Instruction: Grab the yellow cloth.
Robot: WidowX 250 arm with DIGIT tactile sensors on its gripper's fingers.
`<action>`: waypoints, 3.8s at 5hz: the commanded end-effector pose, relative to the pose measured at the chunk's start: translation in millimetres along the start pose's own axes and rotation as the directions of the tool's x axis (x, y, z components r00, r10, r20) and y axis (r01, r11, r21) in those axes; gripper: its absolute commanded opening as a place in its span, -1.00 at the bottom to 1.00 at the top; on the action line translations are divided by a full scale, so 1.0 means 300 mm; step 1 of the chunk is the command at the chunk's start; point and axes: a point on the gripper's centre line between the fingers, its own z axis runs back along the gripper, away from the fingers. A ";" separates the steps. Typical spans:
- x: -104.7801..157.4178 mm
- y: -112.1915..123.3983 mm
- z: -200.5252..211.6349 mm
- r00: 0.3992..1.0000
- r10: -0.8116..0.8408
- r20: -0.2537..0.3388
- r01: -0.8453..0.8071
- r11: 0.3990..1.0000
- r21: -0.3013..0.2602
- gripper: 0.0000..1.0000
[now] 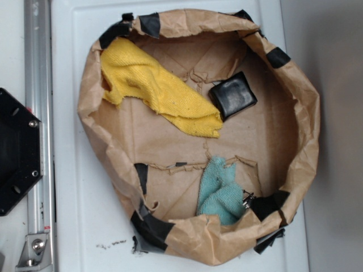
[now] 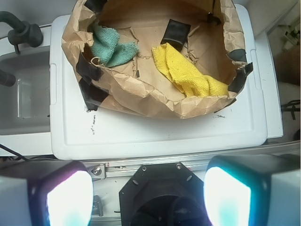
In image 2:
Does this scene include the aluminium extrusion rail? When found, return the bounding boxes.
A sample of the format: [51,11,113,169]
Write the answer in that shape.
[0,143,301,182]

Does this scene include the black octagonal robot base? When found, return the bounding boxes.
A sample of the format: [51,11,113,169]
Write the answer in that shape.
[119,162,211,226]

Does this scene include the yellow cloth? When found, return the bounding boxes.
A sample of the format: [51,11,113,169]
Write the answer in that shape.
[151,43,228,98]

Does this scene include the black square pad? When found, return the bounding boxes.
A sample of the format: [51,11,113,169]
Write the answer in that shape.
[160,19,191,52]

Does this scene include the white plastic lid board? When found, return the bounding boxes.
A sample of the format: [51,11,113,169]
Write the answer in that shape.
[50,4,268,160]

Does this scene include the dark grey toy faucet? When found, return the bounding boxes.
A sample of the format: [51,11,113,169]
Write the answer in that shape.
[0,11,44,54]

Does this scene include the grey toy sink basin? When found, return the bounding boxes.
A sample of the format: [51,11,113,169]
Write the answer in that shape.
[0,46,50,135]

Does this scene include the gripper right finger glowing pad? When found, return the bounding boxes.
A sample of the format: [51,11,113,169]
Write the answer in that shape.
[204,154,301,226]

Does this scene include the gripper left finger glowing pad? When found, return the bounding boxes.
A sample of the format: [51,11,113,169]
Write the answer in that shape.
[0,161,94,226]

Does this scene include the metal corner bracket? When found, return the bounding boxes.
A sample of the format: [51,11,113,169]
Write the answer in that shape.
[87,164,106,181]

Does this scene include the teal cloth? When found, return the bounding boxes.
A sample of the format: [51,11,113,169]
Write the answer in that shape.
[91,22,139,68]

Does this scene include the brown paper bag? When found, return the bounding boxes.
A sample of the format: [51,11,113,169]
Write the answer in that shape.
[62,0,253,119]

